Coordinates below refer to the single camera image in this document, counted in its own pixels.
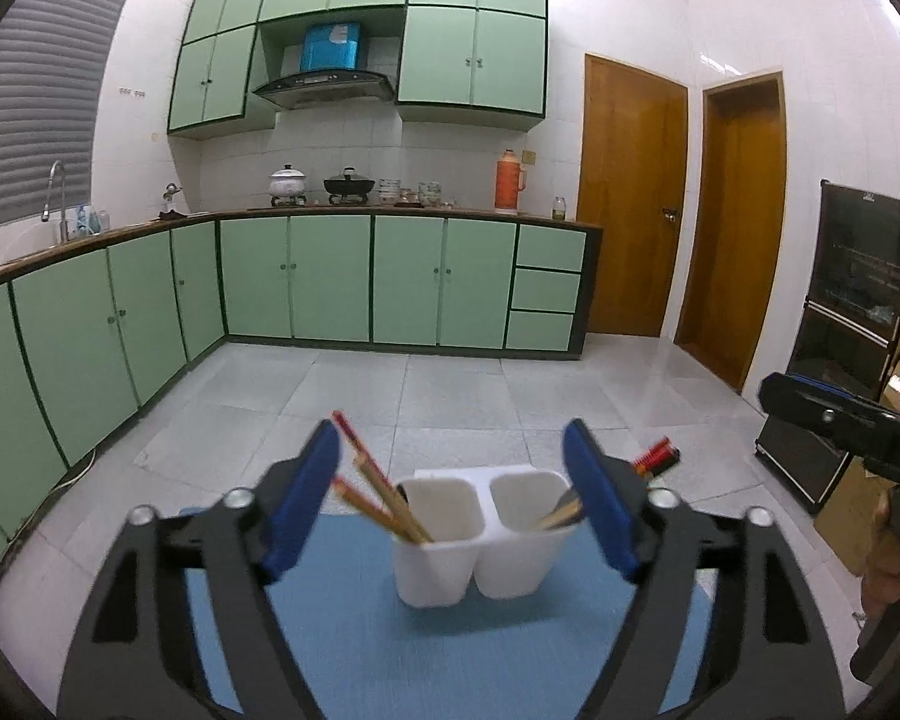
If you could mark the steel faucet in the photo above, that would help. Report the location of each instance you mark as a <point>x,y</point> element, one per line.
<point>64,210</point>

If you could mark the wooden door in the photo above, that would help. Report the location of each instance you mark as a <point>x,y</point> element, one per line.
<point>630,202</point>
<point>742,240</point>

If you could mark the glass jar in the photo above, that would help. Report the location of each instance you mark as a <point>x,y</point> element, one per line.
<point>559,210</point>

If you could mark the black disinfection cabinet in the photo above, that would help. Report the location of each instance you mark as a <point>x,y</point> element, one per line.
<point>855,277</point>

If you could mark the plastic bottles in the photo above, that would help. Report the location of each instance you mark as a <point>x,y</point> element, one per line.
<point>94,221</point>

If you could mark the white cooking pot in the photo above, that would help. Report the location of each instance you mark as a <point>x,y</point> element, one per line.
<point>287,184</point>

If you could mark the grey window blind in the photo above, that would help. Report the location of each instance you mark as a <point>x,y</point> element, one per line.
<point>37,105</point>

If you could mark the stack of bowls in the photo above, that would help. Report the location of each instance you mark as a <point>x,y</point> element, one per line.
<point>390,191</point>
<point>430,193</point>

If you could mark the person's right hand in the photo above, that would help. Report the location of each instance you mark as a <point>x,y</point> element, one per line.
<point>892,547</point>

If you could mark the cardboard box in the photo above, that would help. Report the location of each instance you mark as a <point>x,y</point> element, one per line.
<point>844,517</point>

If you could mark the green base cabinets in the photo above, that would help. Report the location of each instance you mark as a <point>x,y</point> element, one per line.
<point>330,277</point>

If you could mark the orange thermos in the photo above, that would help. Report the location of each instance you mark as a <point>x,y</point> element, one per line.
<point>507,184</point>

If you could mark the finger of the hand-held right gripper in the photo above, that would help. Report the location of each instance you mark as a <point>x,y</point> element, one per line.
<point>817,409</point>

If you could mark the green wall cabinets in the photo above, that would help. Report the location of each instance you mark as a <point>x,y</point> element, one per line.
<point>506,52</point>

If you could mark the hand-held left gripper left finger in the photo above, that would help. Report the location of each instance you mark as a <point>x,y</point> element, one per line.
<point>304,495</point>

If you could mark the black range hood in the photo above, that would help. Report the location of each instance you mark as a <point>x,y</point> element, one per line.
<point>322,86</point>

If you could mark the black wok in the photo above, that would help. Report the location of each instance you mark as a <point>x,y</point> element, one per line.
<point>349,185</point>

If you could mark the white double utensil holder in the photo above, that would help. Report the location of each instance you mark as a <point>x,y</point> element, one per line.
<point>435,562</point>

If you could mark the small kettle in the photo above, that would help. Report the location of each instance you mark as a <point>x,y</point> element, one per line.
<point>169,199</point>

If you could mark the blue mat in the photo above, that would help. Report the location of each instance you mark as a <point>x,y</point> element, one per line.
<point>420,660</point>

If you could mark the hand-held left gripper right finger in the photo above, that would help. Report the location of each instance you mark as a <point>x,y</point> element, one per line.
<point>596,495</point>

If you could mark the blue box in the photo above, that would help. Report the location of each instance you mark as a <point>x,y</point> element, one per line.
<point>332,47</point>

